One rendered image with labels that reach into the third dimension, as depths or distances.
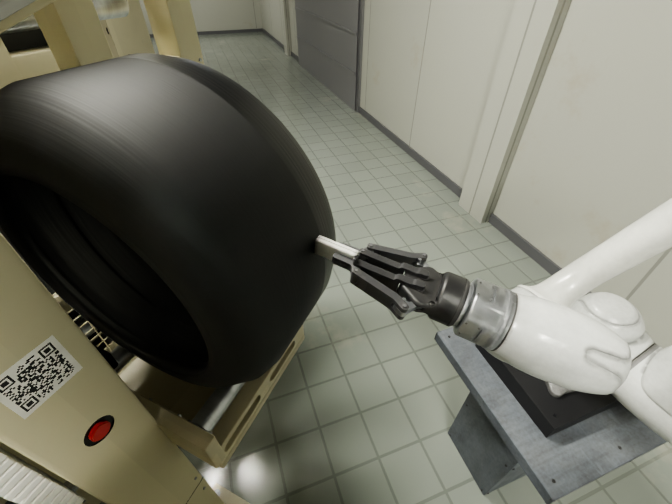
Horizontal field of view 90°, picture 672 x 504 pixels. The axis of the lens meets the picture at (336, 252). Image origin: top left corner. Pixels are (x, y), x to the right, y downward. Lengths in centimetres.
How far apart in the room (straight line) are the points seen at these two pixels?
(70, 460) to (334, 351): 141
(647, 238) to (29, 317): 83
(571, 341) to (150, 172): 53
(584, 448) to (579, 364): 68
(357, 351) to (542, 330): 147
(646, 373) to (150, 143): 102
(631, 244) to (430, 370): 137
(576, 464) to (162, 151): 112
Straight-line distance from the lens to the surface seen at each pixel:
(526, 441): 112
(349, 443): 170
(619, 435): 126
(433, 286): 52
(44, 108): 52
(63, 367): 57
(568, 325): 52
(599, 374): 54
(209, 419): 78
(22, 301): 51
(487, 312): 49
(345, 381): 181
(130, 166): 44
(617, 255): 69
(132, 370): 105
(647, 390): 102
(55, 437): 63
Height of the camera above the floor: 160
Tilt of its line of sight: 41 degrees down
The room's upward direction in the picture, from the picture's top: straight up
